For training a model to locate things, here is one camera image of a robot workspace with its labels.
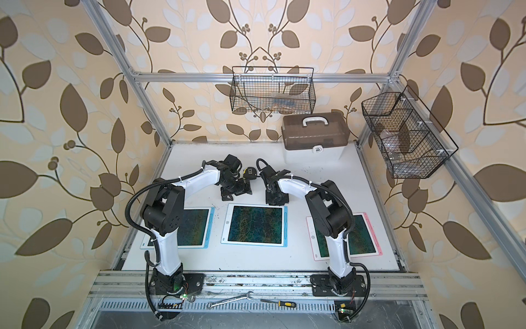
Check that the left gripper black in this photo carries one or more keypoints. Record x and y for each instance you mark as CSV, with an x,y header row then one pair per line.
x,y
241,190

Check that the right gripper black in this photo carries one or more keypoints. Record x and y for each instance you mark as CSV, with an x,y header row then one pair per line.
x,y
271,203

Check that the blue writing tablet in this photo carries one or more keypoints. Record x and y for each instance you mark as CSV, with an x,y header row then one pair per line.
x,y
195,230
256,225

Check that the pink writing tablet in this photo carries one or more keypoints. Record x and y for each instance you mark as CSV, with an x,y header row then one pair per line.
x,y
364,242

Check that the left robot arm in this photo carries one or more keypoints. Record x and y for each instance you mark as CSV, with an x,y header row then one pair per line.
x,y
157,210

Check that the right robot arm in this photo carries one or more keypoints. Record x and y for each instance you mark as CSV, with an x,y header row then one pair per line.
x,y
330,212

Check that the black yellow tape measure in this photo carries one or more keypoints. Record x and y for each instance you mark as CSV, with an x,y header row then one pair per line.
x,y
251,173

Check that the brown lid storage box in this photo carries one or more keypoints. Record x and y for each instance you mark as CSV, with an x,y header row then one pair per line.
x,y
314,138

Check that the yellow black screwdriver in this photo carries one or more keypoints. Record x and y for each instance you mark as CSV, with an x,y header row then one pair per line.
x,y
280,303

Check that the silver wrench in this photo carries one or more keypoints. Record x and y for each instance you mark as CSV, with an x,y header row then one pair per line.
x,y
247,296

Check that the black wire basket back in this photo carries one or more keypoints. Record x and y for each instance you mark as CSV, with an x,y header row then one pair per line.
x,y
286,90

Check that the black wire basket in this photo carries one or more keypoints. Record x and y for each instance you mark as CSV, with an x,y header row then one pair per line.
x,y
286,90
412,141

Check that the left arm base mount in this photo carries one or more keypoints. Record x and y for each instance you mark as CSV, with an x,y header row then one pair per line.
x,y
189,283

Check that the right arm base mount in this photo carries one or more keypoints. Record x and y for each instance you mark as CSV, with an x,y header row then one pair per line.
x,y
326,285

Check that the black wire basket right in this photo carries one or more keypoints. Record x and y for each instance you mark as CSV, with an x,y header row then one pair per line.
x,y
412,141

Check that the aluminium frame rail front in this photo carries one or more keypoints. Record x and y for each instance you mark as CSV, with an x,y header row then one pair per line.
x,y
271,285

